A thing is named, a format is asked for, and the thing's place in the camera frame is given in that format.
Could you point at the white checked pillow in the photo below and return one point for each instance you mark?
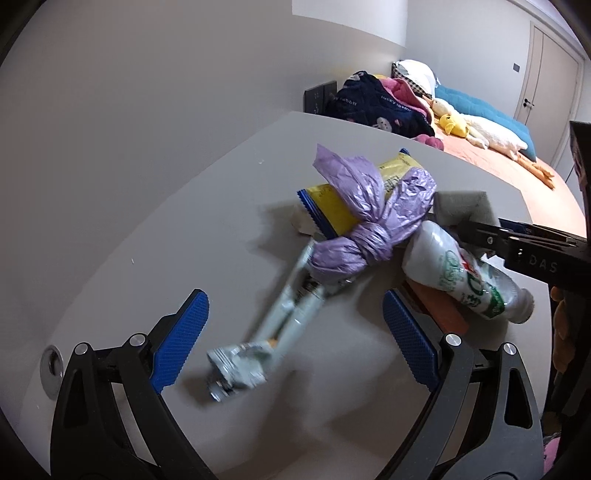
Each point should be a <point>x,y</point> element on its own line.
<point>415,74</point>

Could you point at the yellow duck plush toy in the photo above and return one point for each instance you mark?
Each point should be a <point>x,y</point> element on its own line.
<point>450,123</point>

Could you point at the white goose plush toy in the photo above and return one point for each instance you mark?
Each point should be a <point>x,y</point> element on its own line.
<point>489,134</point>

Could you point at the purple knotted plastic bag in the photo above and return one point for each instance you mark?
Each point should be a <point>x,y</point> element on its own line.
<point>369,198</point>

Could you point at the beige cardboard piece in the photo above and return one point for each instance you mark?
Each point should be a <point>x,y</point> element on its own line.
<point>298,221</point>

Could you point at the black wall outlet panel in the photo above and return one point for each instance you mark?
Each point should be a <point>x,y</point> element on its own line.
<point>318,98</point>

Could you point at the dark blue printed garment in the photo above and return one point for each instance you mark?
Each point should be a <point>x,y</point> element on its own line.
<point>392,113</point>

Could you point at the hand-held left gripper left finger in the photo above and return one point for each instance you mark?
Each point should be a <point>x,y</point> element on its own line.
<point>182,337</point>

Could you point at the long teal cushion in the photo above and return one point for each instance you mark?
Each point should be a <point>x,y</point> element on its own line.
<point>480,108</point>

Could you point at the grey foam block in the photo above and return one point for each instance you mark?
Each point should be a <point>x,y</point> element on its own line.
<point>461,205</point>

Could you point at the bed with orange sheet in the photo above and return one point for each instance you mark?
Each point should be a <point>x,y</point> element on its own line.
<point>531,194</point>

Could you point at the yellow snack packet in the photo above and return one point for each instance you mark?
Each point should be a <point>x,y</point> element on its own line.
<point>330,207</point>

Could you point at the white toothpaste tube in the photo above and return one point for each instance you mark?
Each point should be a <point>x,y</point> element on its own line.
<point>286,314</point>

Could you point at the person's right hand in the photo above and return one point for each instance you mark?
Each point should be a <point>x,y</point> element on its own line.
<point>561,323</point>

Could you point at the plastic bottle with green label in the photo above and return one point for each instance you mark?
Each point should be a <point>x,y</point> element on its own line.
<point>443,258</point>

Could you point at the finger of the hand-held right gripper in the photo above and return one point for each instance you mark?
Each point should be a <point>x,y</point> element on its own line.
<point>519,227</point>
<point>480,237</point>

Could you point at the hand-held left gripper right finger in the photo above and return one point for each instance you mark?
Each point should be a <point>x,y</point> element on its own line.
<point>408,337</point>

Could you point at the white door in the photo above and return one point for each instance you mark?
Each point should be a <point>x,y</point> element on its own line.
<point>549,69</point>

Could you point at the flat orange sponge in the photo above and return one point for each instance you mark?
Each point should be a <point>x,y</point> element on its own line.
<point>443,309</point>

